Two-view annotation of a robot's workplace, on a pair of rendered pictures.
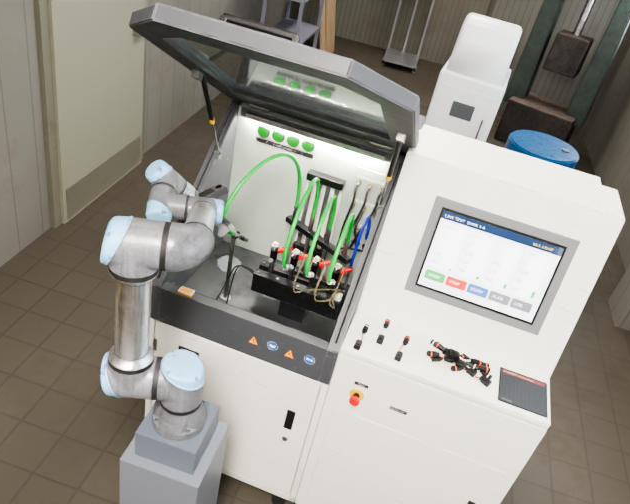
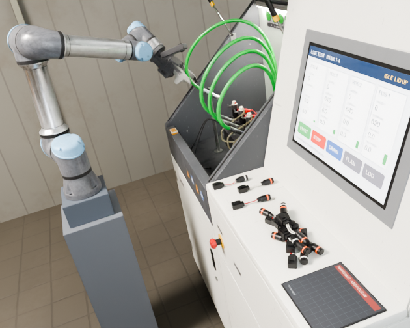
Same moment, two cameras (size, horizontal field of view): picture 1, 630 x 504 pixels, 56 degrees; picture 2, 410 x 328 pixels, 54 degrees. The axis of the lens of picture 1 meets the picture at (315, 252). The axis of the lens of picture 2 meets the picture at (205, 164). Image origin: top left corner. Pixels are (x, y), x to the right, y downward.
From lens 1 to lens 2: 1.73 m
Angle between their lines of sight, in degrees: 57
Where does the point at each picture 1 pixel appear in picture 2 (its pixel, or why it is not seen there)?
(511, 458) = not seen: outside the picture
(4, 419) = (157, 218)
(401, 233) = (286, 81)
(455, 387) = (252, 250)
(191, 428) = (72, 193)
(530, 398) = (328, 307)
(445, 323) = (312, 192)
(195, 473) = (72, 228)
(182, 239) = (23, 32)
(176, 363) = (62, 138)
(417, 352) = not seen: hidden behind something
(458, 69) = not seen: outside the picture
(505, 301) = (357, 167)
